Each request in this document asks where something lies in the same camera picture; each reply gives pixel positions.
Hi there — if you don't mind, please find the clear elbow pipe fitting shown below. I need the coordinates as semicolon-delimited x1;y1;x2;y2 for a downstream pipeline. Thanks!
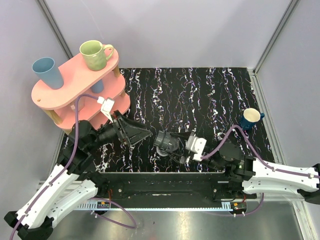
156;138;179;157

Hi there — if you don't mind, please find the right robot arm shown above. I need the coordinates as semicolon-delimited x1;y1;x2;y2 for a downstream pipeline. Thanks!
157;131;320;205

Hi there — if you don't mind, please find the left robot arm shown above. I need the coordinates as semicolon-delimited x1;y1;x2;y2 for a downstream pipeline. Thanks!
4;110;152;240

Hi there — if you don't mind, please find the small blue cup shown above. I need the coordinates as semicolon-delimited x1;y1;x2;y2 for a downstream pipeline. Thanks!
90;79;104;94

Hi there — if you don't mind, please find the pale pink mug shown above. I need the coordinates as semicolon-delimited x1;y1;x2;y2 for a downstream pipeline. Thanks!
70;97;85;112

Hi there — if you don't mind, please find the black marble pattern mat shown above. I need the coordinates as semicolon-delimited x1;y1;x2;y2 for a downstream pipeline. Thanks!
88;67;259;173

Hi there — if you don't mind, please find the pink three-tier wooden shelf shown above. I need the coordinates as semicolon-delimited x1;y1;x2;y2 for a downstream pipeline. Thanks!
31;48;131;134

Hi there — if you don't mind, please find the dark blue mug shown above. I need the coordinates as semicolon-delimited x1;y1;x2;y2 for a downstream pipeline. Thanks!
239;108;265;131

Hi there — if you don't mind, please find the green ceramic mug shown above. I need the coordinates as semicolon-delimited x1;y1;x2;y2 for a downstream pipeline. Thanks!
79;40;115;71

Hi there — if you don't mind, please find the light blue plastic cup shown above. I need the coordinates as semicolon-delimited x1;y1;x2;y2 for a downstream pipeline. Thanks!
32;57;64;90

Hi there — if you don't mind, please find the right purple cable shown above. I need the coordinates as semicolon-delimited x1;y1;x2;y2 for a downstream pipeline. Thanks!
199;124;320;217

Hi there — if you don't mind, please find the purple cable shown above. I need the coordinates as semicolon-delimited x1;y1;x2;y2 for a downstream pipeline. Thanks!
199;124;320;217
8;94;138;240

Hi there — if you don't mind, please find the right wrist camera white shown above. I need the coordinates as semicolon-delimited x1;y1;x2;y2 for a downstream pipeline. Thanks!
185;131;207;156

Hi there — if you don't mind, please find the white slotted cable duct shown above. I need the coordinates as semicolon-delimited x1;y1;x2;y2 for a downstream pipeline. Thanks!
75;200;247;212

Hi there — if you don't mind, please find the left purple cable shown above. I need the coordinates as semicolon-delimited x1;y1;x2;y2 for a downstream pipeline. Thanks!
8;94;138;240

